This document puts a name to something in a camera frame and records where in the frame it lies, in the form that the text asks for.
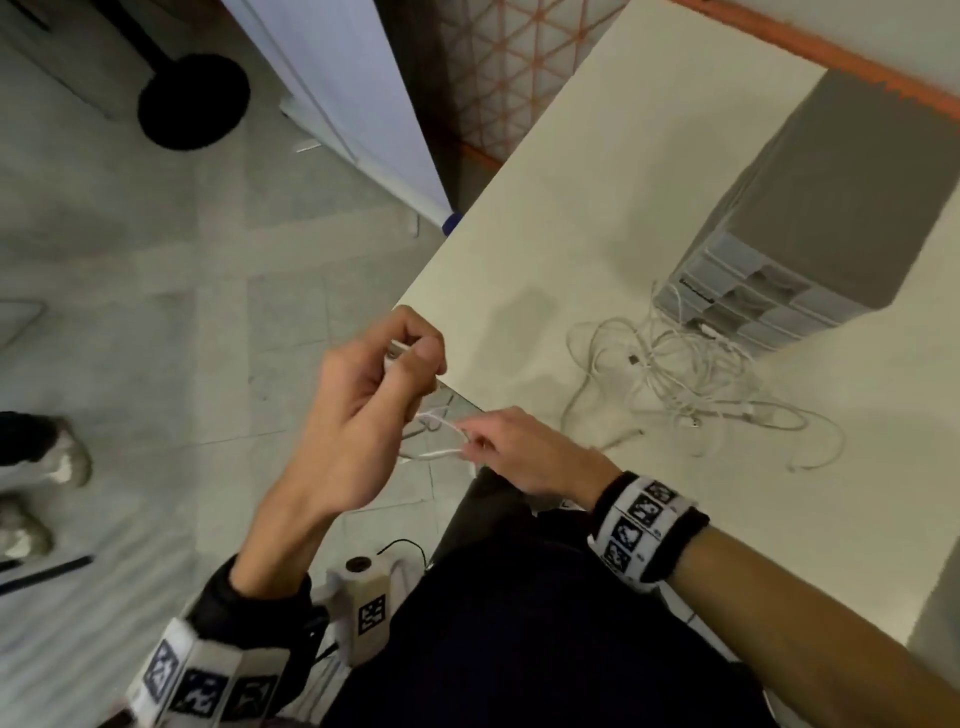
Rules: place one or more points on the black rod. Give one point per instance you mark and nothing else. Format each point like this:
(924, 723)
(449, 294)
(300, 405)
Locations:
(45, 576)

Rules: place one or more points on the person's right fingers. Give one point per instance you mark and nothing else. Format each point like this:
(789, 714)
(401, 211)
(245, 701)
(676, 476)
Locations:
(476, 433)

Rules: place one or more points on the white board panel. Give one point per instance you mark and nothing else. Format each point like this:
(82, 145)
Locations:
(352, 97)

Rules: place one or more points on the person's left hand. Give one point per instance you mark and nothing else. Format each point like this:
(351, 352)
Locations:
(352, 420)

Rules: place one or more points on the person's right forearm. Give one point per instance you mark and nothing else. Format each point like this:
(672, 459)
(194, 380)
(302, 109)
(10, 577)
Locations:
(810, 637)

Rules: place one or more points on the person's left forearm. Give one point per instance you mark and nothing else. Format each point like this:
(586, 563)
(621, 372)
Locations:
(289, 532)

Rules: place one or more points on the grey plastic drawer unit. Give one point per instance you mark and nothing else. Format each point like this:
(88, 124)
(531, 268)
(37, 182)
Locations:
(832, 202)

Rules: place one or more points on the person's dark trousers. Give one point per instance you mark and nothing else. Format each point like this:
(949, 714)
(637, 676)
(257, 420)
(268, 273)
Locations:
(540, 630)

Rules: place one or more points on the black round stand base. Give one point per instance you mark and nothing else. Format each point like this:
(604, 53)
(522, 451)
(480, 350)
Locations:
(193, 101)

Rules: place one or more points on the person's right hand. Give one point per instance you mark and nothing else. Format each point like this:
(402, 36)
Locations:
(540, 457)

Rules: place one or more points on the orange lattice fence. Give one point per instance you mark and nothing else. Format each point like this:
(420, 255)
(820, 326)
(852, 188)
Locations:
(517, 67)

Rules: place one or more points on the black wristband with marker tags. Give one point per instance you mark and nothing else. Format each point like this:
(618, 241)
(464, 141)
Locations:
(225, 660)
(641, 529)

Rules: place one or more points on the person's left thumb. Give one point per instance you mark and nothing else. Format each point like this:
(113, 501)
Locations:
(421, 367)

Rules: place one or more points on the white device with marker tag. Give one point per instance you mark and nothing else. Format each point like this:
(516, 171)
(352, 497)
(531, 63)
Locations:
(367, 607)

